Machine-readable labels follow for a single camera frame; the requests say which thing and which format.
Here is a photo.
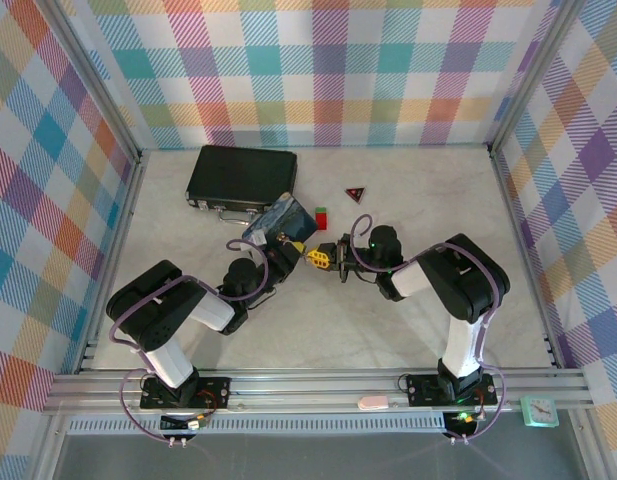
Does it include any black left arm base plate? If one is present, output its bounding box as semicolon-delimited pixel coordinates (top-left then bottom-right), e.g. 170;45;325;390
140;374;232;414

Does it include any small green clock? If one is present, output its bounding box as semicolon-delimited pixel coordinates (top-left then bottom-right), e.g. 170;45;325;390
520;394;559;429

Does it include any small connector board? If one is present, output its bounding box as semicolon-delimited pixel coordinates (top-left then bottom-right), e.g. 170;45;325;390
160;412;212;434

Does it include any aluminium side rail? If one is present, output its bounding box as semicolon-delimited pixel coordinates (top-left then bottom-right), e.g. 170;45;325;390
489;144;563;370
75;149;148;374

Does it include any aluminium frame rail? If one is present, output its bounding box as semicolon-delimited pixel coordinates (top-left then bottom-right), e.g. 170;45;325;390
42;372;594;416

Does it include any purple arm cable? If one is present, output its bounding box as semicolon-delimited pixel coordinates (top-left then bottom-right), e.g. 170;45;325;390
350;214;507;444
110;238;270;444

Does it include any slotted grey cable duct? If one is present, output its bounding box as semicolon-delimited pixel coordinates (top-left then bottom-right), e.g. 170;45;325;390
67;417;447;434

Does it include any connector board with green light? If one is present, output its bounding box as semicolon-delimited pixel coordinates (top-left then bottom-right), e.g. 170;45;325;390
445;410;482;434

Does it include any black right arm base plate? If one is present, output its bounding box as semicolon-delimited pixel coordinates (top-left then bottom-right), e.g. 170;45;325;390
405;372;499;409

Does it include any starry night tin box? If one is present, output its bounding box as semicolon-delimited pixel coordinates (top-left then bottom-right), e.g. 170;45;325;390
241;191;320;245

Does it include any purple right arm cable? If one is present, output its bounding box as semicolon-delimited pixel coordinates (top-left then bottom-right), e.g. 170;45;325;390
350;214;507;444

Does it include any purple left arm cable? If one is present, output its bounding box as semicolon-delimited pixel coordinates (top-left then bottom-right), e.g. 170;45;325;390
110;238;270;444

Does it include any aluminium corner post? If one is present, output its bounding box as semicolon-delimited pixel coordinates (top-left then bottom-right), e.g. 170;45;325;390
486;0;589;157
47;0;145;161

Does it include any black briefcase with metal corners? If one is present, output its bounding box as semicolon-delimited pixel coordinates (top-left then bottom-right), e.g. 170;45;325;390
185;144;298;227

